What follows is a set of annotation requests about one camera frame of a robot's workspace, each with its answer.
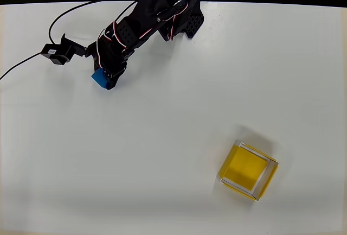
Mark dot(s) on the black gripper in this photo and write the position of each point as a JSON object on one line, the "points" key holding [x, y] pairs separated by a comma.
{"points": [[115, 74]]}

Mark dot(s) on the yellow square tray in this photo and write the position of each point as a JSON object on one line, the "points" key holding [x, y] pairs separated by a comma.
{"points": [[245, 170]]}

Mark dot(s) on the black webcam with white label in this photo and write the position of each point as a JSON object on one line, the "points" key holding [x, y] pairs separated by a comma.
{"points": [[58, 53]]}

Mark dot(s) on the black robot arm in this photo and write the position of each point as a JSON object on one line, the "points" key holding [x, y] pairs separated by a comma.
{"points": [[151, 15]]}

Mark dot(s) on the blue cube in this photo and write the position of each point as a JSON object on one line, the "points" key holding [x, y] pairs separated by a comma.
{"points": [[99, 79]]}

